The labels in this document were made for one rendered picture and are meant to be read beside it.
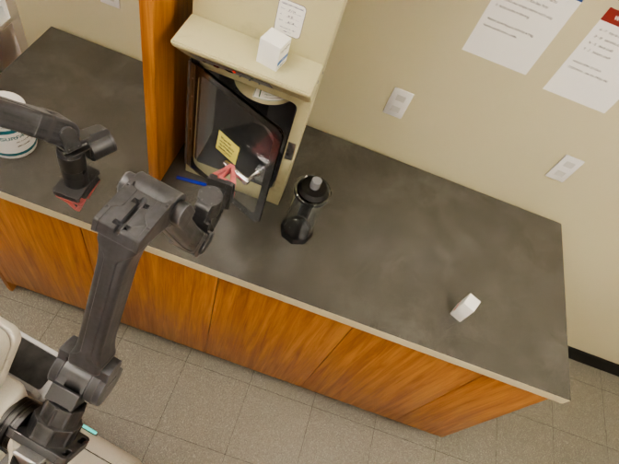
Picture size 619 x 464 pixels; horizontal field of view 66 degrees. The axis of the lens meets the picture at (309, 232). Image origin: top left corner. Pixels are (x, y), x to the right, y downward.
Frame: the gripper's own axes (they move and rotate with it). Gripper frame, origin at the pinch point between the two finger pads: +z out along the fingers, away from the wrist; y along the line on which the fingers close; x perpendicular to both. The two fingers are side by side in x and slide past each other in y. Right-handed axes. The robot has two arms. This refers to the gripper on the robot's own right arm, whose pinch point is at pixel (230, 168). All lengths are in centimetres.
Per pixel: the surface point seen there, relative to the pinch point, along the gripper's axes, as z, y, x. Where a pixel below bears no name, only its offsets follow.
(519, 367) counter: -12, -27, -100
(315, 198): 2.6, -2.5, -23.8
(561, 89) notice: 56, 22, -83
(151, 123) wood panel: 4.7, 0.8, 24.2
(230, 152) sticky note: 5.8, -0.3, 2.2
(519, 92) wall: 56, 16, -73
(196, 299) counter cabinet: -13, -58, 2
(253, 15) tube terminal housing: 13.3, 36.4, 3.3
